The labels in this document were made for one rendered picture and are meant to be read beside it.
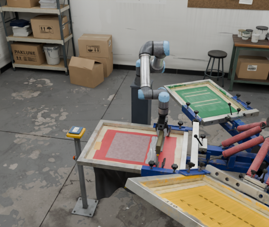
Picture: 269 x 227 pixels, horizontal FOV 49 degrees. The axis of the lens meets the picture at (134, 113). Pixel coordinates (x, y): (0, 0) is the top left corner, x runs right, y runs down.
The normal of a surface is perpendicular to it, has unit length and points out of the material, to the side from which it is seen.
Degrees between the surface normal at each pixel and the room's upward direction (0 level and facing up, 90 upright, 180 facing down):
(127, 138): 0
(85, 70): 90
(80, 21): 90
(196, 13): 90
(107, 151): 0
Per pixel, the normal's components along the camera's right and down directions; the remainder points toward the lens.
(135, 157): 0.00, -0.86
